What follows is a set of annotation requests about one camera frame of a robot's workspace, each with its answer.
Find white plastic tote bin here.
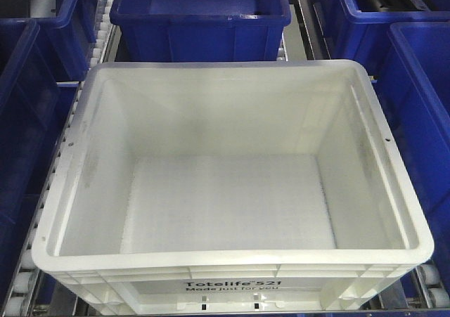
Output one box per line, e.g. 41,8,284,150
32,60,435,315

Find blue bin behind centre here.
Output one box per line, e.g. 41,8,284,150
110,0,291,63

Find right shelf left roller track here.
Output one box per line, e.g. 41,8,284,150
89,0,120,69

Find shelf roller track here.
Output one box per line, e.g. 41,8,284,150
89,0,120,69
413,263,449,309

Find blue bin right shelf right-far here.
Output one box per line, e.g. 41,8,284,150
312,0,449,74

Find blue bin right shelf right-near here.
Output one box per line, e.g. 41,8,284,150
372,21,450,297

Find blue bin right shelf left-near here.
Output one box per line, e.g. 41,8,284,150
1,19,68,295

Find blue bin right shelf left-far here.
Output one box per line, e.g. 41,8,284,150
0,0,110,82

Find right shelf front metal bar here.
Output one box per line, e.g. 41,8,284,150
20,308,450,317

